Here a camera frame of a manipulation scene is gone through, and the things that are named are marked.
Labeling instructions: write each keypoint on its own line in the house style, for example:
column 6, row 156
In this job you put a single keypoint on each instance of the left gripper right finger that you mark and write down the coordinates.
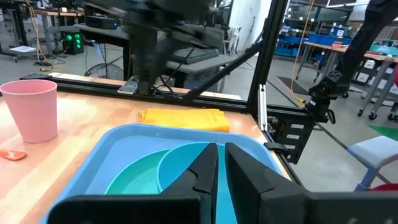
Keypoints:
column 248, row 193

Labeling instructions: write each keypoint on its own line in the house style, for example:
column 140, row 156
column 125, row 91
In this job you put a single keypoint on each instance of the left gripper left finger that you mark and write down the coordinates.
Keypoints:
column 203, row 174

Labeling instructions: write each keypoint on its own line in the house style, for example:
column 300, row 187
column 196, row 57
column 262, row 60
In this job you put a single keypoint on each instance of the blue bowl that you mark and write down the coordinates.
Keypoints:
column 177, row 165

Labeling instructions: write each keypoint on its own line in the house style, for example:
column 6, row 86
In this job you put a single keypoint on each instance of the yellow cloth napkin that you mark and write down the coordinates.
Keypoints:
column 186, row 119

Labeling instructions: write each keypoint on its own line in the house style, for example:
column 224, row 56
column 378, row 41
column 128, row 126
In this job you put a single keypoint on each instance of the teal plate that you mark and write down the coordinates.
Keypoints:
column 133, row 177

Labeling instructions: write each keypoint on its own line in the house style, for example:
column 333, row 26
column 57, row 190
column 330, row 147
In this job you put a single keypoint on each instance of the blue plastic tray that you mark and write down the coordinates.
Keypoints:
column 124, row 146

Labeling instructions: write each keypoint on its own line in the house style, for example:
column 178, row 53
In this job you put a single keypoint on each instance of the pink cup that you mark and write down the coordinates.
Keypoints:
column 32, row 109

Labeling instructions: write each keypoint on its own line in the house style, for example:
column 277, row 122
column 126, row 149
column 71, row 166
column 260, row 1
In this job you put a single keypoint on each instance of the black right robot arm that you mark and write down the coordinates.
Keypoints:
column 146, row 56

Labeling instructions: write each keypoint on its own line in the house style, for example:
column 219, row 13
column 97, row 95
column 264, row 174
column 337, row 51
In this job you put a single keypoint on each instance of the grey desk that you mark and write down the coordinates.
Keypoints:
column 202, row 67

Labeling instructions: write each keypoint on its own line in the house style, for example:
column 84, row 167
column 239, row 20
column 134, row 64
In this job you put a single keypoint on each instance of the black backlit keyboard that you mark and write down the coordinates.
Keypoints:
column 194, row 55

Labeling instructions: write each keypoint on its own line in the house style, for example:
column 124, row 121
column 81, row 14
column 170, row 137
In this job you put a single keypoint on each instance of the grey stool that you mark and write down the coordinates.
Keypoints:
column 373, row 152

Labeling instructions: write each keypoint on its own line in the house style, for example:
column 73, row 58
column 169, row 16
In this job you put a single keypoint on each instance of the black floor fan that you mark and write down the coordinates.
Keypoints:
column 104, row 71

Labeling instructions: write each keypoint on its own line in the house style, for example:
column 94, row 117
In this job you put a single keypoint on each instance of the row of blue bins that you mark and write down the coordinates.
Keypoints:
column 323, row 40

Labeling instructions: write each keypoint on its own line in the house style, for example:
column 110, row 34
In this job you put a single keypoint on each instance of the grey raised desk panel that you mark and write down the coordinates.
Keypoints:
column 105, row 31

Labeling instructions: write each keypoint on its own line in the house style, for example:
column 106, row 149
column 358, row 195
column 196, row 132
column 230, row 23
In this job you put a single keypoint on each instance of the computer tower with green lights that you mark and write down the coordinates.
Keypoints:
column 73, row 42

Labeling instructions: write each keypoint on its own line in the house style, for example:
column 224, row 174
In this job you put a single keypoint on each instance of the wooden workbench on casters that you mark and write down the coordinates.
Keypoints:
column 376, row 57

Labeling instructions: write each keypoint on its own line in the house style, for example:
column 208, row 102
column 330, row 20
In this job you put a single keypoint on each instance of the black metal table frame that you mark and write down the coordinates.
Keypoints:
column 267, row 46

